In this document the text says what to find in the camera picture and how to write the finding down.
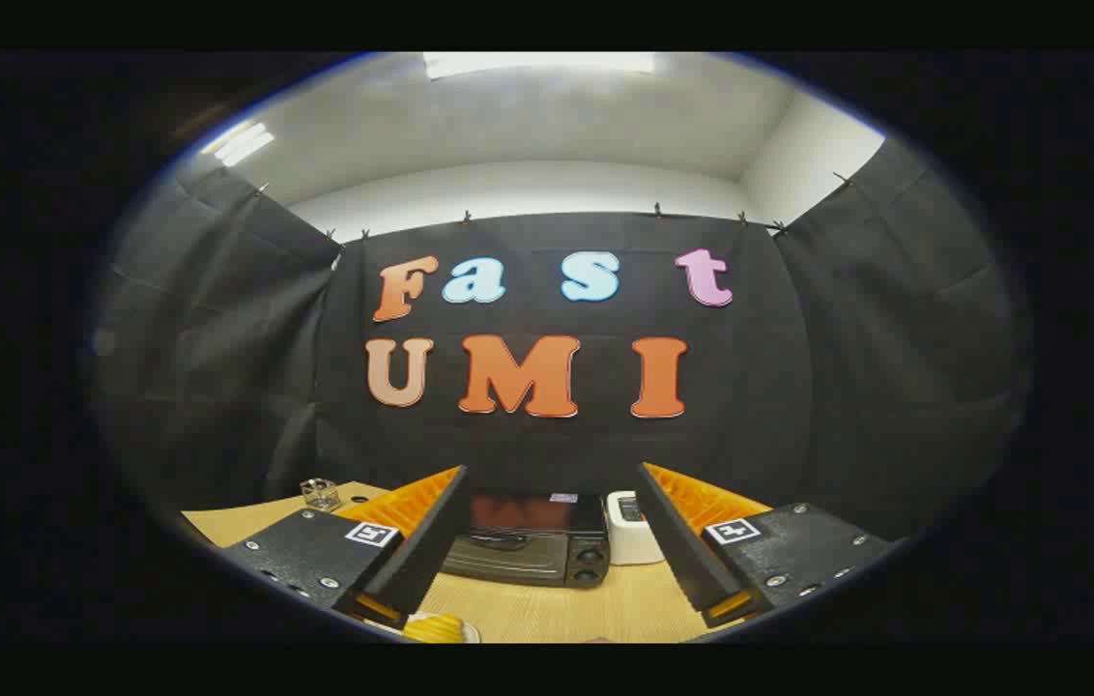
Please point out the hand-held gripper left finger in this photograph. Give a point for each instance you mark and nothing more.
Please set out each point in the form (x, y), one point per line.
(431, 541)

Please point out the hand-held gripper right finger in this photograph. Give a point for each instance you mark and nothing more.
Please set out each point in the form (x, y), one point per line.
(677, 541)

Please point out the yellow croissant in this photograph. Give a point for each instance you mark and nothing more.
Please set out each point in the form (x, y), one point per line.
(436, 629)

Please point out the black toaster oven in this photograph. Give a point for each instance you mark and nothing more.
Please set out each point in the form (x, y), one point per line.
(528, 563)

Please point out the white bread toaster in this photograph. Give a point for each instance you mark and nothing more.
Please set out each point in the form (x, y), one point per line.
(632, 541)

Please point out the white rectangular plate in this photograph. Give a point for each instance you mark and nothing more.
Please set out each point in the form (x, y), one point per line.
(473, 635)

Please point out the black backdrop cloth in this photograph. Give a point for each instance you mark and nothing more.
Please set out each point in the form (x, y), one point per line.
(798, 387)

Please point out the small ceiling light panel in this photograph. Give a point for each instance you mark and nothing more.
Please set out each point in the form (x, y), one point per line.
(240, 143)

